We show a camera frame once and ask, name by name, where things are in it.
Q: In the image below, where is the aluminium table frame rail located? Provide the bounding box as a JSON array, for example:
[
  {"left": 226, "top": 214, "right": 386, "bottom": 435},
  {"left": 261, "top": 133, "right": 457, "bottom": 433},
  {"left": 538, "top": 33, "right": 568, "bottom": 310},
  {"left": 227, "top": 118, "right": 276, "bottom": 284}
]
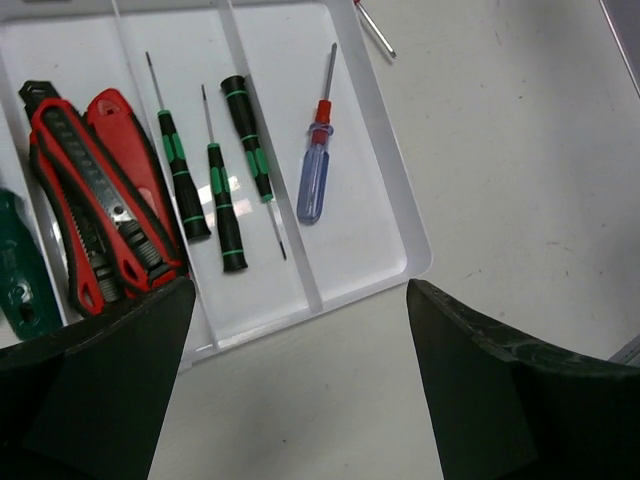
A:
[{"left": 599, "top": 0, "right": 640, "bottom": 94}]

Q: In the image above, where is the blue screwdriver front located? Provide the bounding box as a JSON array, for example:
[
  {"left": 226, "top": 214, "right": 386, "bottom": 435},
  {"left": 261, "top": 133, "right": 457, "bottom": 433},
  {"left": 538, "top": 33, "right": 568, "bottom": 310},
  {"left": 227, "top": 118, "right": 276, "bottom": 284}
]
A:
[{"left": 353, "top": 0, "right": 397, "bottom": 60}]

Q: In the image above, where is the long green screwdriver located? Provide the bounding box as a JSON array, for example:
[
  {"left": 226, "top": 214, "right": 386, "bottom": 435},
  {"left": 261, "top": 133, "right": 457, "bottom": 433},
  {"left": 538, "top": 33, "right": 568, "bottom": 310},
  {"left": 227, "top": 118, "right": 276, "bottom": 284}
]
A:
[{"left": 1, "top": 189, "right": 62, "bottom": 341}]

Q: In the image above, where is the black green precision screwdriver front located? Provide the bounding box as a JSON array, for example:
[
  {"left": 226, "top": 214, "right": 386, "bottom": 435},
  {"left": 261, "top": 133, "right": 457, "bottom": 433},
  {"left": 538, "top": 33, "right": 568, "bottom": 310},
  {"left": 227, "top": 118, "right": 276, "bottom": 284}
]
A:
[{"left": 145, "top": 51, "right": 211, "bottom": 241}]

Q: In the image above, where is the black green precision screwdriver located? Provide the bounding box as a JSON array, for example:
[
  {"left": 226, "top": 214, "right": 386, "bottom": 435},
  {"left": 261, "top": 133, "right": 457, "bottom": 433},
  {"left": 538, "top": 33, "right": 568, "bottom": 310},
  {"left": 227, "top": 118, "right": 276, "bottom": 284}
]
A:
[
  {"left": 220, "top": 75, "right": 287, "bottom": 260},
  {"left": 201, "top": 84, "right": 248, "bottom": 273},
  {"left": 145, "top": 51, "right": 211, "bottom": 241}
]

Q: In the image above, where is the white compartment tray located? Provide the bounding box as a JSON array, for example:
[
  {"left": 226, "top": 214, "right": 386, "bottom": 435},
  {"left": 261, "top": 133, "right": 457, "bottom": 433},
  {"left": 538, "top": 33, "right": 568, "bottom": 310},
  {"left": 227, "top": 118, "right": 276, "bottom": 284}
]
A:
[{"left": 1, "top": 1, "right": 431, "bottom": 366}]

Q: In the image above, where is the red utility knife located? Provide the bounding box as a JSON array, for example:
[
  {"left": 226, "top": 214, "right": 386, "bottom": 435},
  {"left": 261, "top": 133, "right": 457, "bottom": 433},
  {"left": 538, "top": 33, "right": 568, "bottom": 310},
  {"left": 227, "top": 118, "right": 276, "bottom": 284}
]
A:
[
  {"left": 19, "top": 80, "right": 181, "bottom": 293},
  {"left": 29, "top": 144, "right": 106, "bottom": 317},
  {"left": 84, "top": 88, "right": 189, "bottom": 276}
]

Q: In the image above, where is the blue screwdriver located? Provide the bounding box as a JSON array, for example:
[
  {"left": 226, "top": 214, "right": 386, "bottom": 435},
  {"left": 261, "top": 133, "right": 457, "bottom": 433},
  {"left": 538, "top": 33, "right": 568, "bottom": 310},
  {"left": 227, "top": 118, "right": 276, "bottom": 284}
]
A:
[
  {"left": 353, "top": 0, "right": 397, "bottom": 60},
  {"left": 296, "top": 43, "right": 337, "bottom": 225}
]

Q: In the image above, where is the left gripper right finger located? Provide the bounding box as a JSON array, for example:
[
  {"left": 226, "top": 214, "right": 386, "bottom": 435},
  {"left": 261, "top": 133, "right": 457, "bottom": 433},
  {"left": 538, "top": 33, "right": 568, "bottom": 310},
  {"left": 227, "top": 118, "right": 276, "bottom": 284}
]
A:
[{"left": 406, "top": 279, "right": 639, "bottom": 479}]

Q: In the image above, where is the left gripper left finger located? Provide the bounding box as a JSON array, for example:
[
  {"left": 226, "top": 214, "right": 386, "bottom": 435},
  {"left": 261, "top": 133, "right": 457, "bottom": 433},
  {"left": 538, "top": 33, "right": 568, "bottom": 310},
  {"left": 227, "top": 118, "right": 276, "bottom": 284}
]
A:
[{"left": 1, "top": 277, "right": 196, "bottom": 479}]

